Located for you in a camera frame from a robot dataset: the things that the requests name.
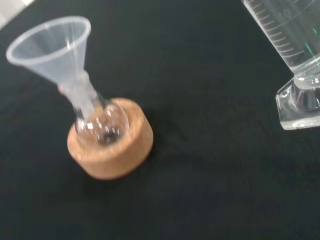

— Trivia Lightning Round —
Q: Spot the clear glass round-bottom flask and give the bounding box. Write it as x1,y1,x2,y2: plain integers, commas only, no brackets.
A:
57,73,130,149

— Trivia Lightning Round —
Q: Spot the black cloth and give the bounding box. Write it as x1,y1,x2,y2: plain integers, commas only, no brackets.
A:
0,0,320,240

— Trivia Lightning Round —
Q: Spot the clear plastic funnel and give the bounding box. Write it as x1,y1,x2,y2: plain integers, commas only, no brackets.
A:
6,15,99,121

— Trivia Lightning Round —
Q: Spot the cork ring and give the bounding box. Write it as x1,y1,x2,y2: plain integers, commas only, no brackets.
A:
67,97,154,181

